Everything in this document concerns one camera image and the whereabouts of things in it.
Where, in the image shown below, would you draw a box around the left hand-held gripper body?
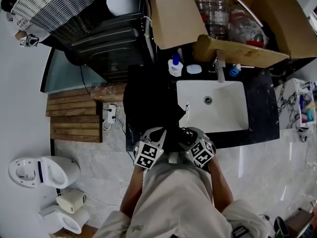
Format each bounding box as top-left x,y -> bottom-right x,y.
133,135 -> 164,171

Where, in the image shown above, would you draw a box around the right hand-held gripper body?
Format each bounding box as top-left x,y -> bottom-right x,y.
189,138 -> 216,173

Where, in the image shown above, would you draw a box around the black cloth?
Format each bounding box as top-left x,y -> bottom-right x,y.
123,64 -> 190,153

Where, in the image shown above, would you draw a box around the person's right forearm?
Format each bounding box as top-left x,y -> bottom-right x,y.
208,155 -> 233,212

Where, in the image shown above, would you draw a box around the person's left forearm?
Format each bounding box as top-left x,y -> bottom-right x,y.
120,166 -> 144,218

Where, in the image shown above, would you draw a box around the white sink basin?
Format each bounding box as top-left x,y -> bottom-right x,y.
176,80 -> 249,133

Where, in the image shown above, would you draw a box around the white power strip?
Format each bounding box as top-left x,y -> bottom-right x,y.
106,105 -> 117,124

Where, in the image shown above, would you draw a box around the person's beige clothing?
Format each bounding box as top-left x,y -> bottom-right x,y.
94,151 -> 269,238

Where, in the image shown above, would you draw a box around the chrome faucet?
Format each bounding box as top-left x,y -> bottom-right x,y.
214,57 -> 226,83

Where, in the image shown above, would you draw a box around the black vanity table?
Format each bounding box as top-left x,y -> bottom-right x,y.
125,53 -> 280,152

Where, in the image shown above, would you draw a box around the white pump bottle blue cap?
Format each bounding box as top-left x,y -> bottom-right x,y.
167,55 -> 184,77

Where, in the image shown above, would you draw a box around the small blue bottle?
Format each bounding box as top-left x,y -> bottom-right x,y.
229,63 -> 242,77

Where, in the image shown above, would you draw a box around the wooden slat steps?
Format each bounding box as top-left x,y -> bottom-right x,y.
46,84 -> 127,143

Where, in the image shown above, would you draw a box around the beige box appliance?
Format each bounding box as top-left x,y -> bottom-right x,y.
56,189 -> 87,214

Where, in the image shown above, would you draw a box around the marble pattern cabinet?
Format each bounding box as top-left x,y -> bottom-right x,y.
274,77 -> 317,130

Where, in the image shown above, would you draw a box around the dark grey washing machine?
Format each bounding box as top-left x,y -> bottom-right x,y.
66,11 -> 149,83

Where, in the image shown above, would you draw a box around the white toilet open lid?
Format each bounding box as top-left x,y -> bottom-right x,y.
8,155 -> 81,188

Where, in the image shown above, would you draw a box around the white helmet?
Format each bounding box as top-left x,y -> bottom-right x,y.
297,126 -> 314,142

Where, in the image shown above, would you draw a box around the white toilet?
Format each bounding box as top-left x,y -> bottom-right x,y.
38,204 -> 90,235

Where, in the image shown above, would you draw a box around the large open cardboard box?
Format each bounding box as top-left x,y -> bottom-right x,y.
150,0 -> 317,69

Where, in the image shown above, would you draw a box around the clear plastic jug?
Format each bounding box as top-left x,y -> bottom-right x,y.
192,0 -> 230,41

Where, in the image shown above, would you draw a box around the long metal rod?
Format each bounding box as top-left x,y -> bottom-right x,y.
215,0 -> 264,27

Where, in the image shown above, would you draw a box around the woven two-tone basket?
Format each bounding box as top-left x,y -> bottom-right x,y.
11,0 -> 107,43

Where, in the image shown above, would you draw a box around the grey hose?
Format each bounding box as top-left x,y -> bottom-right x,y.
144,0 -> 157,64

